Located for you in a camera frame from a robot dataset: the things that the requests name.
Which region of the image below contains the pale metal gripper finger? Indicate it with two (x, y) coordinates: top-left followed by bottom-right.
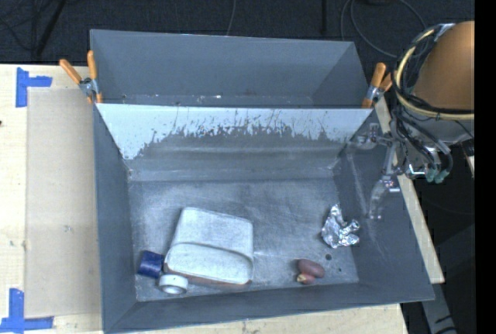
(339, 122), (388, 157)
(366, 174), (401, 220)

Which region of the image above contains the white tape roll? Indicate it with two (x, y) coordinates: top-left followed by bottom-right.
(157, 273), (190, 295)

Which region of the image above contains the pale brown cardboard board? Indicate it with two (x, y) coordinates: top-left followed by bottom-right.
(23, 87), (104, 320)

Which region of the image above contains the crumpled silver foil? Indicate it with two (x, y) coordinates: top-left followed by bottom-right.
(320, 203), (361, 249)

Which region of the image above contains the grey metal bin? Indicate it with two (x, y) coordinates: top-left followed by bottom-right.
(88, 29), (437, 334)

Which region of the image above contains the blue cylinder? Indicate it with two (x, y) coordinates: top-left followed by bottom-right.
(136, 250), (164, 279)

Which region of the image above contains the white flat rounded box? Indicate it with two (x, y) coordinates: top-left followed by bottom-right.
(163, 206), (256, 287)

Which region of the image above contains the red-brown toy food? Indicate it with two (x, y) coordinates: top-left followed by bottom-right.
(295, 258), (326, 285)

